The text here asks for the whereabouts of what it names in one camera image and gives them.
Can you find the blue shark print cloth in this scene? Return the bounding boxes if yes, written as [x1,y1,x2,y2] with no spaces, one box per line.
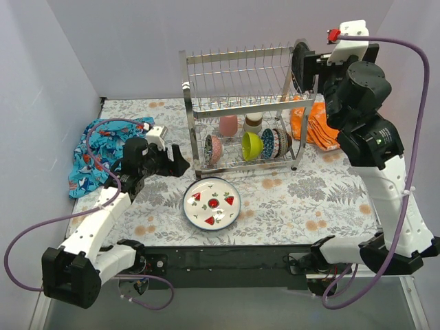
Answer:
[68,117,155,199]

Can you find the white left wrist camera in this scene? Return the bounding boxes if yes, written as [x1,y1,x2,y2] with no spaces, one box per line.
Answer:
[144,124,168,151]

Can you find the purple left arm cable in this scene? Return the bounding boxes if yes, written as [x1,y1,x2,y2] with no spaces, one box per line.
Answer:
[3,118,175,310]

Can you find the white brown steel cup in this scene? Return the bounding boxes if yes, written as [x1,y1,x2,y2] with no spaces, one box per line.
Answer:
[243,112,263,134]

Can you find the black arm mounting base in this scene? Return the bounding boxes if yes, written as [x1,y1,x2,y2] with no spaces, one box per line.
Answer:
[122,245,346,290]

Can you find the floral table mat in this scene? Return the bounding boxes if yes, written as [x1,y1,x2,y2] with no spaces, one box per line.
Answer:
[65,94,382,248]

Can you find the lime green bowl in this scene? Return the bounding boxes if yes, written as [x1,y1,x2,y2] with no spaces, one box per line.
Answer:
[241,131,263,162]

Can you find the orange white folded cloth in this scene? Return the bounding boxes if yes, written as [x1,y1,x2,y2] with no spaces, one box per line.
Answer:
[290,101,340,151]

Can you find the steel two-tier dish rack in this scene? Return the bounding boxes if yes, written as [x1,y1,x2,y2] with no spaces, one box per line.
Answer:
[179,43,316,178]

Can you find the black glossy plate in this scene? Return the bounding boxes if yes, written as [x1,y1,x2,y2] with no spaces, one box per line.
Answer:
[291,39,315,93]

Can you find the beige bowl with patterned outside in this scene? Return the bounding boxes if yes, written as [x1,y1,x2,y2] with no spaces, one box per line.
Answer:
[273,129,292,158]

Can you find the pink plastic cup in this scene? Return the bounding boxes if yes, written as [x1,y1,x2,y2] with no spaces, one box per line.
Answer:
[219,115,238,138]

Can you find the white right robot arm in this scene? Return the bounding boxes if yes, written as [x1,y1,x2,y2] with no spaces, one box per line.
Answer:
[291,42,439,275]

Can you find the aluminium frame rail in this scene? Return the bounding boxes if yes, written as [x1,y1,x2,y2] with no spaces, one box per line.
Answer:
[28,271,69,330]

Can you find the white blue patterned bowl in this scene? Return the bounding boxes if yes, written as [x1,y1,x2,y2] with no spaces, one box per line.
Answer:
[261,128,279,160]

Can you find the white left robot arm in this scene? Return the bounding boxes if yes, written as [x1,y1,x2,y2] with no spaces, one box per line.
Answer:
[42,137,190,309]

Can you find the white plate with strawberry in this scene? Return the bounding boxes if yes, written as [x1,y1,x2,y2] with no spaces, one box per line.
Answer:
[183,177,241,232]

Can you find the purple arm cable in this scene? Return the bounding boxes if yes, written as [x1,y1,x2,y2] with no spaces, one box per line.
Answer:
[3,118,175,310]
[321,32,430,310]

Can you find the pink patterned bowl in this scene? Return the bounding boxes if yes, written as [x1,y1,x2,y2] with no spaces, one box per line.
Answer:
[204,134,223,166]

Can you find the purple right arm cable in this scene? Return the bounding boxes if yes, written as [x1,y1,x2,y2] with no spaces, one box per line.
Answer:
[321,32,430,310]

